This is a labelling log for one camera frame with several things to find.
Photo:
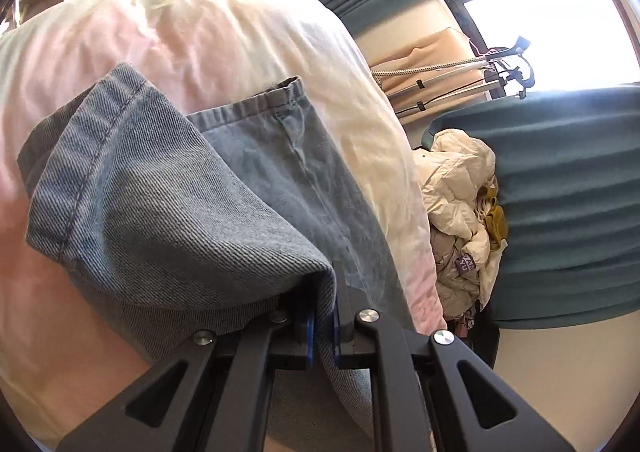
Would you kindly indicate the pink pastel duvet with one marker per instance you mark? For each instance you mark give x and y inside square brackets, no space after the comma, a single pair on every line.
[210,37]

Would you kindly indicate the blue denim jeans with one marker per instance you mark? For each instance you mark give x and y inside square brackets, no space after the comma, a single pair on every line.
[175,212]

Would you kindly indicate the cream down jacket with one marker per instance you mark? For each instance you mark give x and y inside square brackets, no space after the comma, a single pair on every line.
[455,182]

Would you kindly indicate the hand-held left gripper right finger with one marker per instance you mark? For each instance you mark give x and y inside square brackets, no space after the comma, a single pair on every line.
[345,327]

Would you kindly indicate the beige hanging sweater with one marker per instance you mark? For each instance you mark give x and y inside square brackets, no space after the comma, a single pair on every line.
[440,50]

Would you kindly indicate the black armchair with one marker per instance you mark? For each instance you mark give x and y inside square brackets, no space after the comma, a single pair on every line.
[482,337]

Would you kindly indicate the garment steamer stand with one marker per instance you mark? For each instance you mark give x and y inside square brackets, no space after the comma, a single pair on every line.
[465,65]

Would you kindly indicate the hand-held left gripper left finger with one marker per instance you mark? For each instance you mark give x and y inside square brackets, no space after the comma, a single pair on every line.
[300,327]

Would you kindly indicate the mustard yellow cloth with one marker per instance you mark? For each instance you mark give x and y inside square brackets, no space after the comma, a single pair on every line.
[496,222]

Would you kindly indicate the window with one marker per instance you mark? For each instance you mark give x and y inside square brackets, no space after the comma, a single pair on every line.
[560,27]

